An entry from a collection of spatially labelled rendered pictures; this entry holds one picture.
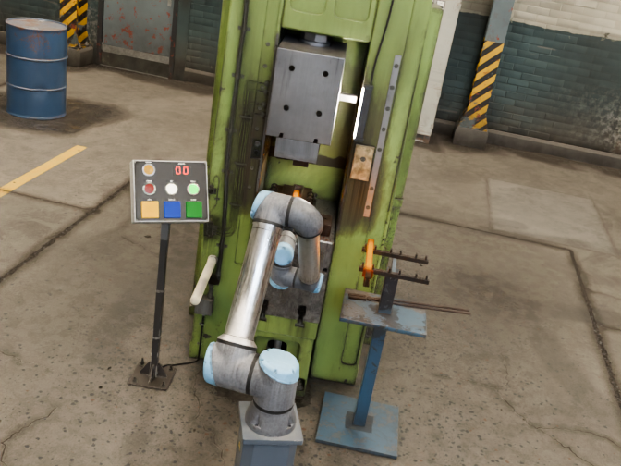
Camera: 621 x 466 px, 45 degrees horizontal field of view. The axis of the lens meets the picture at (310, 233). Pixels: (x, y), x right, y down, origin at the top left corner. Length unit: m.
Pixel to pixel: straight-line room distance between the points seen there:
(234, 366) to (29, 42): 5.52
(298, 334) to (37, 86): 4.77
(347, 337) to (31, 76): 4.79
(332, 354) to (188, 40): 6.52
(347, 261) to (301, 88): 0.95
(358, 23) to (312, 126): 0.50
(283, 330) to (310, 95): 1.19
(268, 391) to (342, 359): 1.44
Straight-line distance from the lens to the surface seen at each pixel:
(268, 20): 3.47
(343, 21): 3.44
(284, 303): 3.68
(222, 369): 2.69
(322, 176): 3.97
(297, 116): 3.39
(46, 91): 7.86
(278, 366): 2.65
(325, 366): 4.10
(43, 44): 7.74
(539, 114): 9.52
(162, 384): 3.94
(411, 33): 3.46
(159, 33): 10.07
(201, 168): 3.47
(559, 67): 9.43
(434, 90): 8.77
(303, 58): 3.33
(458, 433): 4.04
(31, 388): 3.95
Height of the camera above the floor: 2.35
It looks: 24 degrees down
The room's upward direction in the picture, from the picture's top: 10 degrees clockwise
